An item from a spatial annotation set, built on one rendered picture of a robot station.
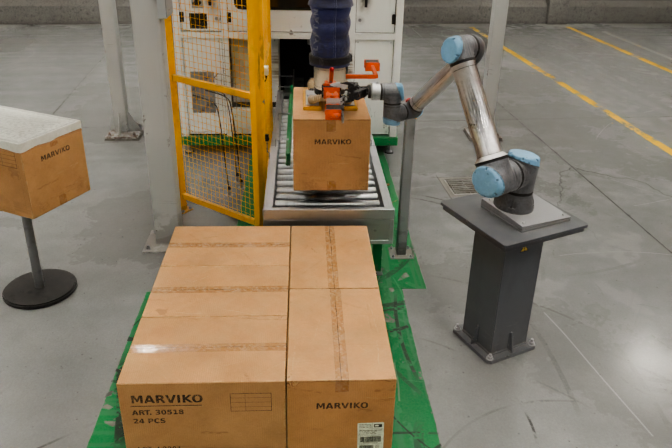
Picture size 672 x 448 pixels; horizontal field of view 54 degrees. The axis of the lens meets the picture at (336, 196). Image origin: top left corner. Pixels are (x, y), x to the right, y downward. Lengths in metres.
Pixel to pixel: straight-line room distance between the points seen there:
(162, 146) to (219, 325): 1.71
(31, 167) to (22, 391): 1.06
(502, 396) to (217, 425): 1.39
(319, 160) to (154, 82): 1.16
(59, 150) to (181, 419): 1.64
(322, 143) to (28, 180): 1.45
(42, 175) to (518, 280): 2.41
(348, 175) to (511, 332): 1.16
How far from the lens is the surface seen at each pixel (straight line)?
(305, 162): 3.43
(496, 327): 3.40
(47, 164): 3.58
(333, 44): 3.47
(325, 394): 2.47
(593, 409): 3.37
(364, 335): 2.64
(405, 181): 4.03
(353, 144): 3.40
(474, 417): 3.16
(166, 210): 4.32
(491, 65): 6.32
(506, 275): 3.25
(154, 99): 4.06
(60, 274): 4.25
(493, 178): 2.92
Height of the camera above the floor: 2.13
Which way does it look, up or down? 25 degrees down
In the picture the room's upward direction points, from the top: 1 degrees clockwise
